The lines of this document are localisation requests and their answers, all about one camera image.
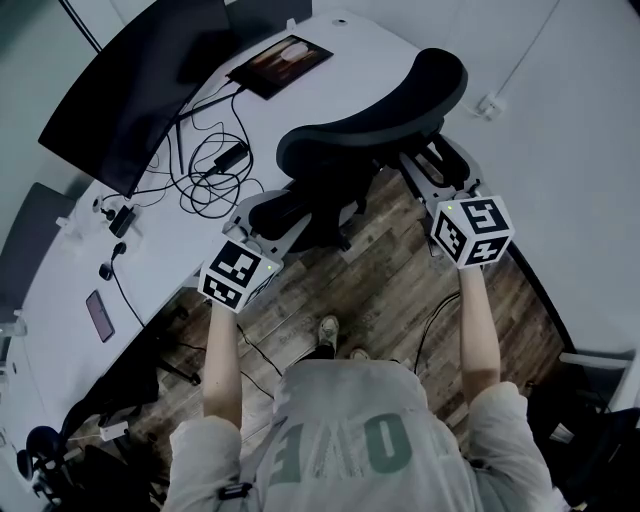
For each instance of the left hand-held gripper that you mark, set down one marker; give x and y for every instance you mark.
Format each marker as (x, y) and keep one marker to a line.
(235, 270)

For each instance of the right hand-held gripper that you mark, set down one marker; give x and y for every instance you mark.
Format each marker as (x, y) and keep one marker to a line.
(475, 225)

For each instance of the black mesh office chair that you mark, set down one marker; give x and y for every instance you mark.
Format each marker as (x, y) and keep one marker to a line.
(360, 130)

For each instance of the person's right forearm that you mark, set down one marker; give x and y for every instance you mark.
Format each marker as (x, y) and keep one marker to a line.
(480, 330)

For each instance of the person's left forearm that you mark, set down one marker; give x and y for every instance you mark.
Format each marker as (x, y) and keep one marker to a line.
(222, 365)

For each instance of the slim black power adapter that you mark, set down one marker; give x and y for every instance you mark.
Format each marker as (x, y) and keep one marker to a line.
(231, 157)

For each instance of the person's left shoe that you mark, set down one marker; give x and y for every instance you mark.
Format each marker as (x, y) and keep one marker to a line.
(329, 330)

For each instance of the person's shoe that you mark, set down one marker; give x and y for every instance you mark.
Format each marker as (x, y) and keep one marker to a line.
(329, 330)
(360, 354)

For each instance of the person's black trousers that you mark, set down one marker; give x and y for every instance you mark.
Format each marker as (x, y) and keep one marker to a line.
(320, 356)

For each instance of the person's right shoe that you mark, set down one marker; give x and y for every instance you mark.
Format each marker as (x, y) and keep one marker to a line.
(360, 354)

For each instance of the black tablet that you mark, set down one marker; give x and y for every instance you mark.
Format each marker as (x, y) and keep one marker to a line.
(282, 65)

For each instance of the dark smartphone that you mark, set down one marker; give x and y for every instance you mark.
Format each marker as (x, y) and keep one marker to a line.
(100, 316)

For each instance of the large curved black monitor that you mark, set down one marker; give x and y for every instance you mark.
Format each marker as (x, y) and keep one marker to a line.
(130, 100)

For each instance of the person's light grey shirt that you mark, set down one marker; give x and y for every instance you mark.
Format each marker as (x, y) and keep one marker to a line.
(350, 440)

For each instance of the white wall socket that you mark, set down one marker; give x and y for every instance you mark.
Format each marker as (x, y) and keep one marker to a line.
(490, 105)

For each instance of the small white camera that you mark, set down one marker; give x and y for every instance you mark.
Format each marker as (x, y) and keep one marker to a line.
(98, 206)

